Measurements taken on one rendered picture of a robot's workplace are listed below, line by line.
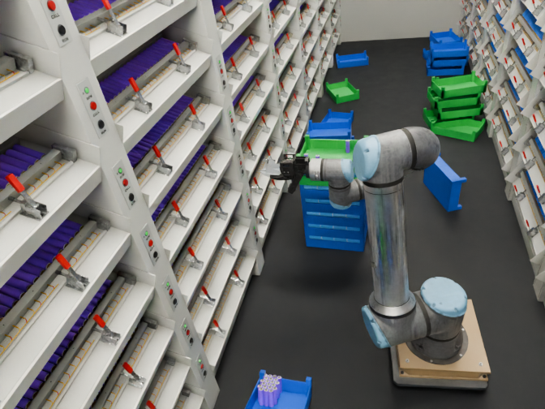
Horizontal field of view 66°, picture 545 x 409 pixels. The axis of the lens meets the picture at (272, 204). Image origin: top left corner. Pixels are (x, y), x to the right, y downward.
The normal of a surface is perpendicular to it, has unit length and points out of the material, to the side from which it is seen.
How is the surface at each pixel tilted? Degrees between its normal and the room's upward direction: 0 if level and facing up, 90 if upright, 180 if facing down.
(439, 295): 6
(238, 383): 0
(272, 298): 0
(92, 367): 22
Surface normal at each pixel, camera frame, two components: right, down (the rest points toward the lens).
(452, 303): -0.04, -0.76
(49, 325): 0.23, -0.72
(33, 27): -0.24, 0.62
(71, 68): 0.96, 0.04
